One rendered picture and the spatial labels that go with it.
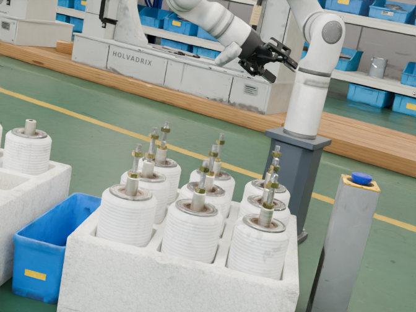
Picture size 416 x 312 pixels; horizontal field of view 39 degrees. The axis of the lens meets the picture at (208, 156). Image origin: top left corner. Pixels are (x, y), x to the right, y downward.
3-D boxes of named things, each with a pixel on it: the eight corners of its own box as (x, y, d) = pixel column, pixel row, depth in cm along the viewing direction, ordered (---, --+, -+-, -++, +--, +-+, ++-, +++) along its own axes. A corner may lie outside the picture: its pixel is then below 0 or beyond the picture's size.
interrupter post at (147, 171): (143, 174, 114) (145, 158, 114) (154, 177, 114) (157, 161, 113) (138, 177, 112) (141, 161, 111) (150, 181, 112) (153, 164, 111)
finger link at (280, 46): (265, 46, 136) (283, 60, 138) (270, 43, 134) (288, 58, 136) (269, 37, 137) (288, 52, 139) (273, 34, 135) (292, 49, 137)
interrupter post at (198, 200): (205, 211, 101) (209, 193, 100) (197, 213, 99) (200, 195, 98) (195, 207, 102) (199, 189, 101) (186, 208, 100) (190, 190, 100)
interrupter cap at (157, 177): (135, 168, 117) (136, 165, 117) (171, 178, 116) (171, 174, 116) (121, 177, 110) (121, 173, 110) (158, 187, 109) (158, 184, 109)
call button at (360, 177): (348, 179, 117) (351, 169, 117) (368, 184, 117) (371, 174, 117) (350, 184, 114) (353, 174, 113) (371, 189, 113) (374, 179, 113)
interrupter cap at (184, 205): (226, 214, 101) (227, 210, 101) (199, 221, 96) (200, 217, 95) (193, 199, 106) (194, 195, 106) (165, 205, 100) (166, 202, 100)
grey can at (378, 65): (369, 75, 578) (374, 56, 573) (385, 79, 571) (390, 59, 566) (365, 75, 564) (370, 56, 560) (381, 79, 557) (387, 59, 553)
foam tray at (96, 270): (117, 248, 139) (129, 176, 134) (278, 287, 135) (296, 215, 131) (52, 332, 101) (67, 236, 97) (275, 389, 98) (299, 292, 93)
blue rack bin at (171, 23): (183, 32, 703) (186, 14, 698) (210, 38, 686) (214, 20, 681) (160, 29, 659) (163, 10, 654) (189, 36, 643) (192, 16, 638)
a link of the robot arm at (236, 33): (218, 69, 141) (199, 54, 138) (236, 34, 145) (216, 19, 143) (239, 57, 133) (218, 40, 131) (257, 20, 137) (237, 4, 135)
